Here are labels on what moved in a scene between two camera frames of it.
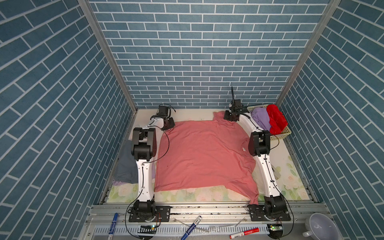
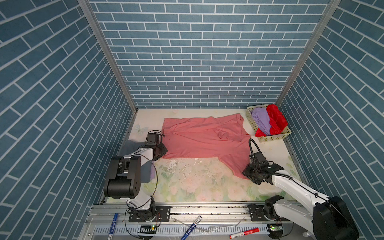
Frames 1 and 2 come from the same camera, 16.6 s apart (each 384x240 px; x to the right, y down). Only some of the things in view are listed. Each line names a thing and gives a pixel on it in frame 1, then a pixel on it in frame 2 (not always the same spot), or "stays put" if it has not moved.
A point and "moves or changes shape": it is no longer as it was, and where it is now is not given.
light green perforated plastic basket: x=286 y=132 stays put
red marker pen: x=237 y=235 stays put
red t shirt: x=277 y=120 stays put
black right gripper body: x=229 y=116 → x=251 y=173
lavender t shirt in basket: x=260 y=116 stays put
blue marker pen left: x=115 y=219 stays put
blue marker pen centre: x=191 y=228 stays put
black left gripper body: x=169 y=123 → x=161 y=150
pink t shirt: x=215 y=152 moves or changes shape
